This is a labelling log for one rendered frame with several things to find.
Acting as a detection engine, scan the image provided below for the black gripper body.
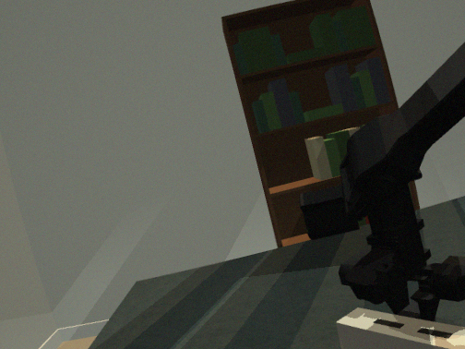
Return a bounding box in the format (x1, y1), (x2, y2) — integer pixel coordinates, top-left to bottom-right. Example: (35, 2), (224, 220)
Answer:
(339, 216), (465, 302)

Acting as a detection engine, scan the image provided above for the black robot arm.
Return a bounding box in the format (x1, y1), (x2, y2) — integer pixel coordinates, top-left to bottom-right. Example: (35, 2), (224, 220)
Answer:
(299, 42), (465, 304)

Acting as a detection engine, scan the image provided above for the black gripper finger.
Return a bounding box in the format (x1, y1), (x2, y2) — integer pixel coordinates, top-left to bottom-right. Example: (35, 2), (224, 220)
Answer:
(385, 283), (410, 314)
(410, 289), (440, 322)

